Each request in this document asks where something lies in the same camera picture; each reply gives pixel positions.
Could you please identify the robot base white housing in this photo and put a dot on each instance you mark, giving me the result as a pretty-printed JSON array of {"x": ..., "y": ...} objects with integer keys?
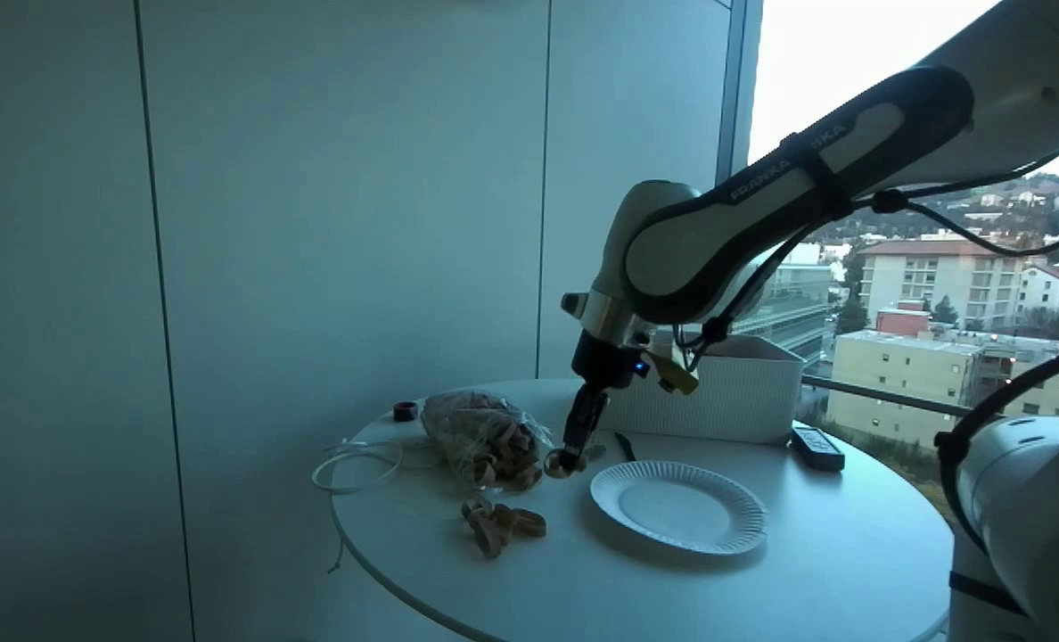
[{"x": 1007, "y": 563}]

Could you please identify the white ribbed storage bin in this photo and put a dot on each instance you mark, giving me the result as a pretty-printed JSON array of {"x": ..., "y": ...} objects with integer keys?
[{"x": 747, "y": 393}]

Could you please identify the rubber bands pile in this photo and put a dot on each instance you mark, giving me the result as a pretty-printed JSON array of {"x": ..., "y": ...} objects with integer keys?
[{"x": 493, "y": 525}]

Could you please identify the white paper plate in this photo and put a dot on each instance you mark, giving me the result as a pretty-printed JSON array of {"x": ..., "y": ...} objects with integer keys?
[{"x": 682, "y": 507}]

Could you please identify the black rectangular eraser block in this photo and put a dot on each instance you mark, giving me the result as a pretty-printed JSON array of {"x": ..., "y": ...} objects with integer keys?
[{"x": 813, "y": 449}]

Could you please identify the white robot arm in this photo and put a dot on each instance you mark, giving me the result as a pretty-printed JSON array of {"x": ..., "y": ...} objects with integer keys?
[{"x": 980, "y": 110}]

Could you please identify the small black object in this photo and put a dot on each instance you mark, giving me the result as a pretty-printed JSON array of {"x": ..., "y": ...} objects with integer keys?
[{"x": 403, "y": 413}]

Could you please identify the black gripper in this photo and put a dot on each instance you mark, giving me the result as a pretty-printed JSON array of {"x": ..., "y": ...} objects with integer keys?
[{"x": 600, "y": 370}]

